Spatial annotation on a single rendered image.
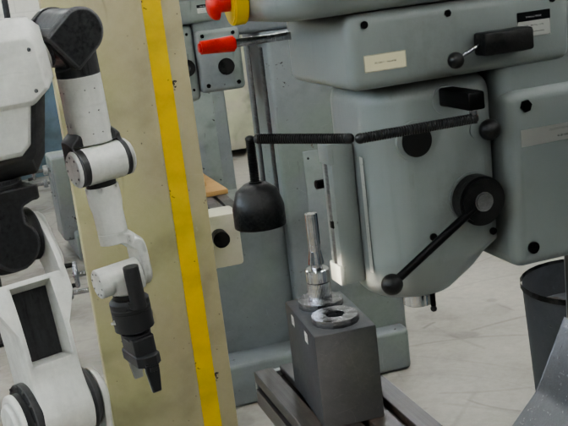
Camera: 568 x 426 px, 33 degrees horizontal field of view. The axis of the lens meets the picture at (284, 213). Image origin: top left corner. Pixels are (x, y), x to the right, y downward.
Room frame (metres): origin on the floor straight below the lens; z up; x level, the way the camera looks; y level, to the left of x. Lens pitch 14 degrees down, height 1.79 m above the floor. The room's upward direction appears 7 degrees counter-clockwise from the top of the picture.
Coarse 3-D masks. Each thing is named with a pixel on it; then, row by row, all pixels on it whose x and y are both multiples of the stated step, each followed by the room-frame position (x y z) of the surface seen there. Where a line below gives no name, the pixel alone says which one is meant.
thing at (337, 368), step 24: (288, 312) 1.81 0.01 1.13; (312, 312) 1.75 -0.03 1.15; (336, 312) 1.71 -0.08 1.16; (360, 312) 1.72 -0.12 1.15; (312, 336) 1.63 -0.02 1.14; (336, 336) 1.63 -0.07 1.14; (360, 336) 1.64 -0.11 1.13; (312, 360) 1.65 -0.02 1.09; (336, 360) 1.63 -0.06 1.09; (360, 360) 1.64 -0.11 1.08; (312, 384) 1.68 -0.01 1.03; (336, 384) 1.63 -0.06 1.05; (360, 384) 1.64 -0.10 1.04; (312, 408) 1.70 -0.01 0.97; (336, 408) 1.63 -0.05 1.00; (360, 408) 1.64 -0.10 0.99
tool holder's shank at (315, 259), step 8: (312, 216) 1.78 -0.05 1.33; (312, 224) 1.78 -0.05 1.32; (312, 232) 1.78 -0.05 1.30; (312, 240) 1.78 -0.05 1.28; (312, 248) 1.78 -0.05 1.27; (320, 248) 1.79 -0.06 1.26; (312, 256) 1.78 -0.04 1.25; (320, 256) 1.78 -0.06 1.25; (312, 264) 1.78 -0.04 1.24; (320, 264) 1.78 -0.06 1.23
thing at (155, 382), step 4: (152, 368) 1.94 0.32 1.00; (156, 368) 1.94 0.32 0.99; (148, 372) 1.94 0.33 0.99; (152, 372) 1.94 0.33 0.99; (156, 372) 1.95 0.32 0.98; (148, 376) 1.94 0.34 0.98; (152, 376) 1.94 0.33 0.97; (156, 376) 1.95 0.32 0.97; (160, 376) 1.95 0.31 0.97; (148, 380) 1.94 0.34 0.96; (152, 380) 1.94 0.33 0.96; (156, 380) 1.95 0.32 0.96; (160, 380) 1.95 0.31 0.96; (152, 384) 1.94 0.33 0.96; (156, 384) 1.95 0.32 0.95; (160, 384) 1.95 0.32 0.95; (152, 388) 1.94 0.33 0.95; (156, 388) 1.94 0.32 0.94; (160, 388) 1.95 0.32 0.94
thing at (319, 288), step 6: (306, 276) 1.78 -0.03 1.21; (312, 276) 1.77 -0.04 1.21; (318, 276) 1.77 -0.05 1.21; (324, 276) 1.77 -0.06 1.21; (312, 282) 1.77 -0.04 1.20; (318, 282) 1.77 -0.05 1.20; (324, 282) 1.77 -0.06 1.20; (312, 288) 1.77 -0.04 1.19; (318, 288) 1.77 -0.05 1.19; (324, 288) 1.77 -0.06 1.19; (330, 288) 1.78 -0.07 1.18; (312, 294) 1.77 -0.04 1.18; (318, 294) 1.77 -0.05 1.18; (324, 294) 1.77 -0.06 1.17; (330, 294) 1.78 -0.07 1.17; (312, 300) 1.77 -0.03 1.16; (318, 300) 1.77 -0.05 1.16; (324, 300) 1.77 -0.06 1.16
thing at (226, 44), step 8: (288, 32) 1.43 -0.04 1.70; (208, 40) 1.40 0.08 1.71; (216, 40) 1.40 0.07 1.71; (224, 40) 1.40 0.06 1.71; (232, 40) 1.40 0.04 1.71; (240, 40) 1.41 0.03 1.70; (248, 40) 1.41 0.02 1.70; (256, 40) 1.41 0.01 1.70; (264, 40) 1.42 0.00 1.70; (272, 40) 1.42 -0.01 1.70; (280, 40) 1.43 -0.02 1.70; (200, 48) 1.39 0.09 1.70; (208, 48) 1.39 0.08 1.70; (216, 48) 1.39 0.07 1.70; (224, 48) 1.40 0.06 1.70; (232, 48) 1.40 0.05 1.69
